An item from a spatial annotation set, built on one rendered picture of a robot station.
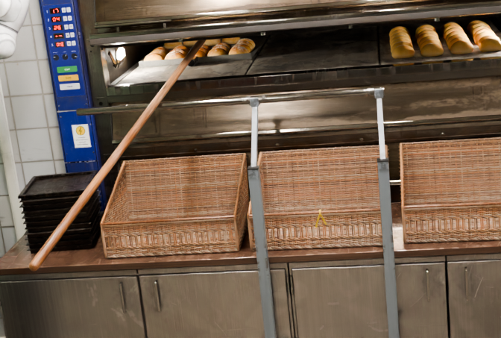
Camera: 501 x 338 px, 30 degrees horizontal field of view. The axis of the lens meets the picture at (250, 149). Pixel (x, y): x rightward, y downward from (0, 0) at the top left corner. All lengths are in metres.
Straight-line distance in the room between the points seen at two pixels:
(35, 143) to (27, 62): 0.37
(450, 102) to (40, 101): 1.78
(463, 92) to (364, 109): 0.42
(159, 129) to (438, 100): 1.20
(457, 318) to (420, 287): 0.19
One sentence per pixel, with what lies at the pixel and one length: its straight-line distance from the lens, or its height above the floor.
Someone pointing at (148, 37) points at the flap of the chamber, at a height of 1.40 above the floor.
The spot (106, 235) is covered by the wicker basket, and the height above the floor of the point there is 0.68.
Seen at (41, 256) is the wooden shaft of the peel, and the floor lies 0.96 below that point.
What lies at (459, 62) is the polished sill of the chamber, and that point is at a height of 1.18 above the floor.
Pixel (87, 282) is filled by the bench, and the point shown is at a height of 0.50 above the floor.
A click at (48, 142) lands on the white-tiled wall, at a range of 4.29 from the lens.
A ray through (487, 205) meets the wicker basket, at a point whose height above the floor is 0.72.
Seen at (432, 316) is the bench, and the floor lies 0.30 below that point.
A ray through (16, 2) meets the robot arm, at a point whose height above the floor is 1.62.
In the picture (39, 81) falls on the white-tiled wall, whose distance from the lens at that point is 4.23.
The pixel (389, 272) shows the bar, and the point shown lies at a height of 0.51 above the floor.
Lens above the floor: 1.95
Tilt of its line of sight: 16 degrees down
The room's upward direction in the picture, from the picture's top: 6 degrees counter-clockwise
